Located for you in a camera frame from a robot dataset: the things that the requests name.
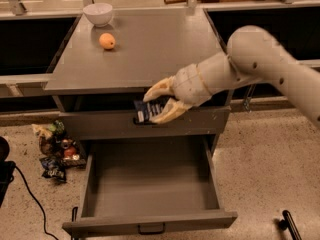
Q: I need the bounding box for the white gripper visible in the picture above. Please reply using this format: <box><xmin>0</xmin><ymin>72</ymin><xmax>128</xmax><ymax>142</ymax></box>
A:
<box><xmin>143</xmin><ymin>64</ymin><xmax>212</xmax><ymax>124</ymax></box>

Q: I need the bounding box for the blue rxbar blueberry wrapper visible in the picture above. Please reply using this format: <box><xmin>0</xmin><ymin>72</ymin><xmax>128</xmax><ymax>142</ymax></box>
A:
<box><xmin>134</xmin><ymin>97</ymin><xmax>169</xmax><ymax>124</ymax></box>

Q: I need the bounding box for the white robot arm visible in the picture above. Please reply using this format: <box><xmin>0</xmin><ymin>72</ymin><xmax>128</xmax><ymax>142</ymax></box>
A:
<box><xmin>143</xmin><ymin>25</ymin><xmax>320</xmax><ymax>128</ymax></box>

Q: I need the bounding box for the closed grey top drawer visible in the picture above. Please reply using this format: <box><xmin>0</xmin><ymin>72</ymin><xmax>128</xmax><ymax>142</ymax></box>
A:
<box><xmin>60</xmin><ymin>106</ymin><xmax>231</xmax><ymax>140</ymax></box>

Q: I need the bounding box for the grey drawer cabinet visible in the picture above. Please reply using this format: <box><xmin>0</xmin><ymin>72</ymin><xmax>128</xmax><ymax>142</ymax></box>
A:
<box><xmin>43</xmin><ymin>6</ymin><xmax>240</xmax><ymax>142</ymax></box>

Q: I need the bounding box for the open grey middle drawer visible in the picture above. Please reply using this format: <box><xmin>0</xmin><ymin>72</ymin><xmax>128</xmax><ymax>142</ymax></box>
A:
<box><xmin>63</xmin><ymin>136</ymin><xmax>237</xmax><ymax>240</ymax></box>

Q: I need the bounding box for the orange fruit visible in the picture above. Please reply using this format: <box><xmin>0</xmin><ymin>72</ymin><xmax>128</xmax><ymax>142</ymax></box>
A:
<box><xmin>99</xmin><ymin>33</ymin><xmax>116</xmax><ymax>50</ymax></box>

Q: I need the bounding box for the wooden stick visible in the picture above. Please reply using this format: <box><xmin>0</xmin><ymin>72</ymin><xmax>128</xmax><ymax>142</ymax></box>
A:
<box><xmin>164</xmin><ymin>0</ymin><xmax>187</xmax><ymax>5</ymax></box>

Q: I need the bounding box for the white bowl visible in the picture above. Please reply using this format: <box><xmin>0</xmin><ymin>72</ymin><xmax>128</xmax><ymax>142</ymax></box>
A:
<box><xmin>83</xmin><ymin>3</ymin><xmax>113</xmax><ymax>27</ymax></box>

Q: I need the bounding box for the red soda can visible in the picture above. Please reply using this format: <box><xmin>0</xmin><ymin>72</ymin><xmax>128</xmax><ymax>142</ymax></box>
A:
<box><xmin>64</xmin><ymin>146</ymin><xmax>77</xmax><ymax>159</ymax></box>

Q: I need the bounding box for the pile of snack packages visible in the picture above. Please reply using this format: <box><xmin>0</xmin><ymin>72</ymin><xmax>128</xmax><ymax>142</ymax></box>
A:
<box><xmin>31</xmin><ymin>120</ymin><xmax>86</xmax><ymax>167</ymax></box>

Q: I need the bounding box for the dark blue chip bag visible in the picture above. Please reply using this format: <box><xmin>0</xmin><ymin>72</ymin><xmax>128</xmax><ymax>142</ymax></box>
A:
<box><xmin>40</xmin><ymin>156</ymin><xmax>66</xmax><ymax>182</ymax></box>

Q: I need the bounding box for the black device on floor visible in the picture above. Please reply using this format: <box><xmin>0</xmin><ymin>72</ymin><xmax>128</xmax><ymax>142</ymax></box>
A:
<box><xmin>0</xmin><ymin>137</ymin><xmax>16</xmax><ymax>207</ymax></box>

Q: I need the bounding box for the black cable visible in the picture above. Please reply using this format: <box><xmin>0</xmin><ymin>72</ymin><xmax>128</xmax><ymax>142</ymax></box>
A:
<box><xmin>13</xmin><ymin>165</ymin><xmax>60</xmax><ymax>240</ymax></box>

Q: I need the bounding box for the black handle bottom right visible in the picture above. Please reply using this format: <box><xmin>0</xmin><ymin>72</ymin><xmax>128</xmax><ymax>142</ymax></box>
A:
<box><xmin>278</xmin><ymin>210</ymin><xmax>302</xmax><ymax>240</ymax></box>

